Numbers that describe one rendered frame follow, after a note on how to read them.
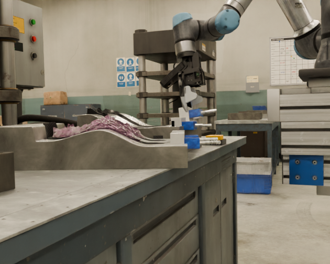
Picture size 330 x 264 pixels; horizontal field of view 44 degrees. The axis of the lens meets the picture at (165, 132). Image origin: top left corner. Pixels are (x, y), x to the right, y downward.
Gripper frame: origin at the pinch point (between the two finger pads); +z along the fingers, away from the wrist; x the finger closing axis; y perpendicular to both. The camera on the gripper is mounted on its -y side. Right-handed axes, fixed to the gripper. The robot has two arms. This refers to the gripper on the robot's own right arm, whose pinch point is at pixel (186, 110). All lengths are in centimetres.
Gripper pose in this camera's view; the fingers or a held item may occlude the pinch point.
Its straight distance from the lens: 145.8
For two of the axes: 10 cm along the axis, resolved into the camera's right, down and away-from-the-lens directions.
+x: 3.6, 0.8, 9.3
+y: 9.3, -1.4, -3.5
